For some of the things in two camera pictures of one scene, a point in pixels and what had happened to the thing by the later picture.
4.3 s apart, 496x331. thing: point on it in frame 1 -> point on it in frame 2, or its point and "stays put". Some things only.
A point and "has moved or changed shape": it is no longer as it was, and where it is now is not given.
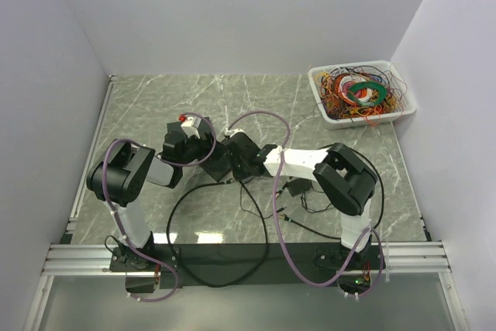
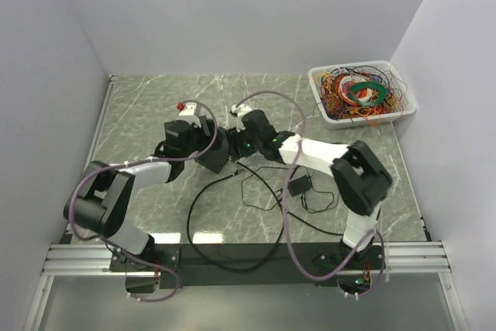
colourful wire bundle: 364,92 stays put
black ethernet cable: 266,236 -> 207,186
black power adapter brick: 297,186 stays put
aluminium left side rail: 89,158 stays put
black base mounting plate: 188,265 stays put
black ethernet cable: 382,205 has moved or changed shape
